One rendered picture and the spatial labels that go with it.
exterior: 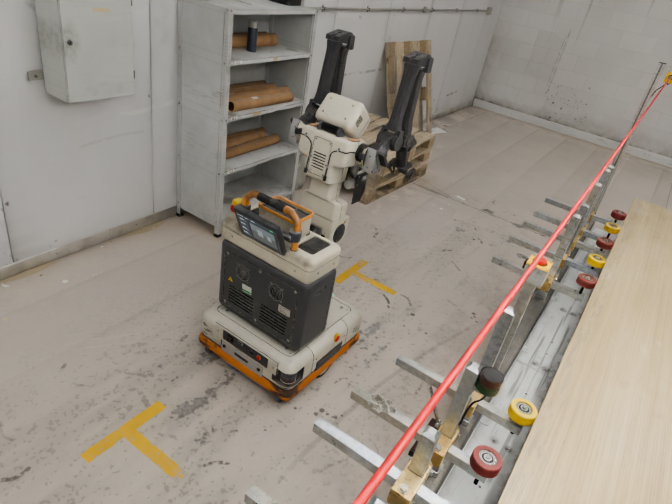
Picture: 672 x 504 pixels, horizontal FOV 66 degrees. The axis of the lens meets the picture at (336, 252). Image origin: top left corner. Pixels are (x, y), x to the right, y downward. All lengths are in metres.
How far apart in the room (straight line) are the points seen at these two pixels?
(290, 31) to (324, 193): 1.95
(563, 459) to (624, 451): 0.21
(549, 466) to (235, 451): 1.40
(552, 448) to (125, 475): 1.66
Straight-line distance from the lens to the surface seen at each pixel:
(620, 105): 8.90
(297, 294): 2.31
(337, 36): 2.64
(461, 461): 1.54
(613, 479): 1.67
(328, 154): 2.40
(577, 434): 1.72
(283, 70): 4.29
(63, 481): 2.49
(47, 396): 2.80
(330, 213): 2.54
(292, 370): 2.49
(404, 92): 2.44
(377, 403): 1.58
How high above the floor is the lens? 1.99
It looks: 31 degrees down
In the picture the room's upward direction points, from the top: 11 degrees clockwise
